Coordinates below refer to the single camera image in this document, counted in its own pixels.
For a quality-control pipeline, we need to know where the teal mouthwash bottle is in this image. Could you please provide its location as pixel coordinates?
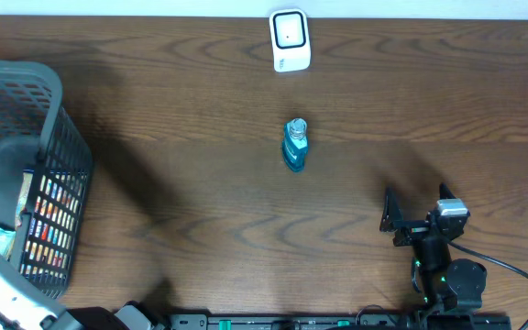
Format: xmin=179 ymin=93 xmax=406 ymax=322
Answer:
xmin=281 ymin=118 xmax=309 ymax=172

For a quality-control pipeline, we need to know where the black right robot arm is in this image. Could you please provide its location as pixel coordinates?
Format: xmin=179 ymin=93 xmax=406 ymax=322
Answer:
xmin=379 ymin=183 xmax=487 ymax=314

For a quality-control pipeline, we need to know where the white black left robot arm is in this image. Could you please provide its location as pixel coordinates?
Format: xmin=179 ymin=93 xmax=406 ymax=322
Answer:
xmin=69 ymin=301 xmax=171 ymax=330

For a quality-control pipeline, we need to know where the white barcode scanner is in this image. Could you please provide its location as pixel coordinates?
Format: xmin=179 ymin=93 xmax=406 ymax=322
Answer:
xmin=269 ymin=8 xmax=312 ymax=73

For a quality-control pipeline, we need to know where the colourful snack packet in basket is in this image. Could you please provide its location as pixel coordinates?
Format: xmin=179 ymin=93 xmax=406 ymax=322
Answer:
xmin=16 ymin=170 xmax=83 ymax=277

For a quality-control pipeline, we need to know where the grey plastic shopping basket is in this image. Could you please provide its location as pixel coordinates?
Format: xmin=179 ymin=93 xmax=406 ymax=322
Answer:
xmin=0 ymin=60 xmax=94 ymax=329

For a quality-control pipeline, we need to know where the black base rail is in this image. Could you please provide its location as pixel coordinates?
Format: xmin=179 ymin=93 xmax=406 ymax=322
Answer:
xmin=168 ymin=313 xmax=512 ymax=330

